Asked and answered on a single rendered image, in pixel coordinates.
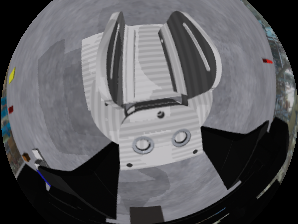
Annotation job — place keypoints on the orange-brown rectangular block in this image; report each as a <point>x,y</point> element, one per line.
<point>26,156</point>

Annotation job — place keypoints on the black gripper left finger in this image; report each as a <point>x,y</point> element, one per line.
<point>94,182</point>

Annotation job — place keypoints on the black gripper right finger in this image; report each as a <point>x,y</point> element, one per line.
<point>230,152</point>

